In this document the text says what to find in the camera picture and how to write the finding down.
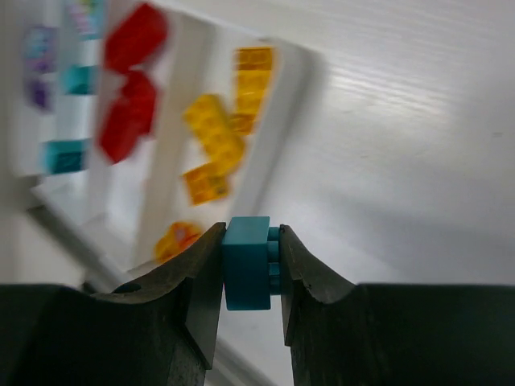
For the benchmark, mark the purple wedge brick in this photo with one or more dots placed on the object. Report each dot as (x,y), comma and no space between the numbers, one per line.
(39,94)

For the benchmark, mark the teal small brick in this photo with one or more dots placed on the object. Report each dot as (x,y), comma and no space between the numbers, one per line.
(77,80)

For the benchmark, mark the yellow small square brick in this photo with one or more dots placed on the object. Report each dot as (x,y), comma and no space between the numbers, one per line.
(205,184)

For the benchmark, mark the red curved brick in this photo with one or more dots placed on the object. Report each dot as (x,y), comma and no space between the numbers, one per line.
(129,117)

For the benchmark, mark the teal purple brick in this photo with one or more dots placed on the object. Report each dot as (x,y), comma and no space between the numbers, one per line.
(251,268)

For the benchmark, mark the white divided tray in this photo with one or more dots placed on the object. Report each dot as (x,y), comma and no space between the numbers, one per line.
(117,212)

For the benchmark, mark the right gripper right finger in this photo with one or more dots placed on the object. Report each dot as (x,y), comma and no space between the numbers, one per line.
(340,333)

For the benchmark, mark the yellow striped brick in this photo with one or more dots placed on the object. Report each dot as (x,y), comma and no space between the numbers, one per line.
(208,121)

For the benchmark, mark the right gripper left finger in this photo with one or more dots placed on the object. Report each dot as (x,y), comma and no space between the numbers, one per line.
(158,329)

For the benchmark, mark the teal frog brick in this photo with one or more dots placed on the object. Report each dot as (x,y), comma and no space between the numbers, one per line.
(87,17)

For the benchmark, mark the yellow round brick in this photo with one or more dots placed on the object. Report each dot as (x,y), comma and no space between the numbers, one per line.
(178,237)

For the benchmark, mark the purple paw brick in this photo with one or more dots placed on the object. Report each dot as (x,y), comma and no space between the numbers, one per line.
(39,49)

